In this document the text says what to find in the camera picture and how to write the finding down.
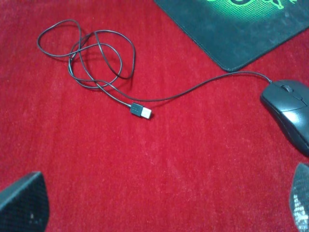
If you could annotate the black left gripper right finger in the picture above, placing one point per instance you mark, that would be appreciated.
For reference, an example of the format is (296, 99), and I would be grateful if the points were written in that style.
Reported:
(299, 197)

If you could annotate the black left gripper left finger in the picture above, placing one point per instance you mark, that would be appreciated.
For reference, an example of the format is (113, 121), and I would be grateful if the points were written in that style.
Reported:
(24, 205)

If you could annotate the black computer mouse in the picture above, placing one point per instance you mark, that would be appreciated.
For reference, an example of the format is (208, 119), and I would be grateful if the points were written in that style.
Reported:
(288, 103)

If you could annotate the red velvet tablecloth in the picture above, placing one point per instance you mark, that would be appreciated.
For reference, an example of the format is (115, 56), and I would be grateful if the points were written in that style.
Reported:
(213, 160)

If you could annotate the black green Razer mousepad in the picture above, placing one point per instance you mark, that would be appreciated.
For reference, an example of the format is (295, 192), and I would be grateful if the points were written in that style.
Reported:
(234, 33)

